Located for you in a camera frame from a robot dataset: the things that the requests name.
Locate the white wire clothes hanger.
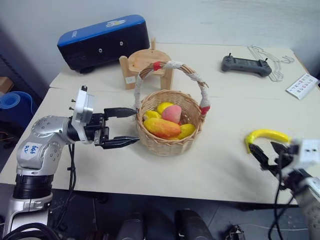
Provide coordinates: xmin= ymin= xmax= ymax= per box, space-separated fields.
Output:
xmin=246 ymin=44 xmax=298 ymax=83

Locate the small wooden stool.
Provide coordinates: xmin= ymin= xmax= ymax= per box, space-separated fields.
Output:
xmin=119 ymin=36 xmax=174 ymax=91

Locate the brown cardboard box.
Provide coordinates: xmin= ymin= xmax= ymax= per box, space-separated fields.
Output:
xmin=0 ymin=76 xmax=15 ymax=94

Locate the small dark floor object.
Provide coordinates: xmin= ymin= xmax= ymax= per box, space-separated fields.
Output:
xmin=225 ymin=224 xmax=248 ymax=240

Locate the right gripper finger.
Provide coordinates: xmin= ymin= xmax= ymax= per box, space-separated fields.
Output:
xmin=249 ymin=143 xmax=271 ymax=171
xmin=270 ymin=141 xmax=289 ymax=161

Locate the oval yellow toy lemon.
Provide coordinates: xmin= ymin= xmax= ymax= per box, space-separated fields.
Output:
xmin=176 ymin=123 xmax=197 ymax=140

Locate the orange yellow toy mango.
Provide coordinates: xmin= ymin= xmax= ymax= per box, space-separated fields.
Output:
xmin=143 ymin=117 xmax=182 ymax=139

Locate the wicker basket with handle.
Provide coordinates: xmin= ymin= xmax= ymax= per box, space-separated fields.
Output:
xmin=133 ymin=60 xmax=211 ymax=157

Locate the round yellow toy fruit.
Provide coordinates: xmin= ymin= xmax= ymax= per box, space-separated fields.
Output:
xmin=156 ymin=101 xmax=175 ymax=115

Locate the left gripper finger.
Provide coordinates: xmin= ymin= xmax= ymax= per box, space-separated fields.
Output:
xmin=100 ymin=135 xmax=141 ymax=150
xmin=103 ymin=107 xmax=138 ymax=121

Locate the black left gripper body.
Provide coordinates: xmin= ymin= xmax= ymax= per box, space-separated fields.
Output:
xmin=83 ymin=112 xmax=111 ymax=148

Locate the blue rolled foam mat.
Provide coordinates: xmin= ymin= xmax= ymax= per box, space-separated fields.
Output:
xmin=0 ymin=91 xmax=35 ymax=130

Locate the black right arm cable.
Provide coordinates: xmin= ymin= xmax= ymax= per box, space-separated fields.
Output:
xmin=268 ymin=168 xmax=302 ymax=240

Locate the blue and black case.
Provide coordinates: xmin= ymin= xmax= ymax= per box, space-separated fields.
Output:
xmin=56 ymin=14 xmax=151 ymax=74

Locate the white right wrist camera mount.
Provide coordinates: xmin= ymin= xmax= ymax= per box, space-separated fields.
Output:
xmin=289 ymin=138 xmax=320 ymax=169

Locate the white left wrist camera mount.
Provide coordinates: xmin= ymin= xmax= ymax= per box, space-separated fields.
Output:
xmin=68 ymin=85 xmax=96 ymax=145

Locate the small yellow toy lemon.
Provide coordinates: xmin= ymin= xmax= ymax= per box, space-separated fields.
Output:
xmin=143 ymin=110 xmax=163 ymax=121

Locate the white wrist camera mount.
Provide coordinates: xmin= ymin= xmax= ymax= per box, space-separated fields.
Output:
xmin=289 ymin=138 xmax=320 ymax=169
xmin=68 ymin=85 xmax=96 ymax=145

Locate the dark rounded shape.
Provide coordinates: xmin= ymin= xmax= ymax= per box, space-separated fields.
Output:
xmin=174 ymin=208 xmax=210 ymax=240
xmin=116 ymin=211 xmax=145 ymax=240

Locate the white card with stickers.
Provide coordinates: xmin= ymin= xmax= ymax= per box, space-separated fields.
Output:
xmin=285 ymin=73 xmax=320 ymax=100

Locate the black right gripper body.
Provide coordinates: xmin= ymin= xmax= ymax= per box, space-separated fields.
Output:
xmin=268 ymin=154 xmax=294 ymax=177

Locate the grey handheld remote controller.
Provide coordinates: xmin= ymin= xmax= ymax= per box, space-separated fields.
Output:
xmin=221 ymin=53 xmax=273 ymax=78

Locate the pink toy peach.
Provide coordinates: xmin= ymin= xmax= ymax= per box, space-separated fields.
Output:
xmin=161 ymin=104 xmax=183 ymax=125

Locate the yellow toy banana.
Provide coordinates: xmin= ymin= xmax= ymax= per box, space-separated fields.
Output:
xmin=244 ymin=128 xmax=293 ymax=155

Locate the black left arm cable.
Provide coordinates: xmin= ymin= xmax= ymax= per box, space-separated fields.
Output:
xmin=53 ymin=142 xmax=77 ymax=230

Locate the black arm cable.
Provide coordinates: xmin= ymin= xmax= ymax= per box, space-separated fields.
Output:
xmin=268 ymin=168 xmax=302 ymax=240
xmin=53 ymin=142 xmax=77 ymax=230

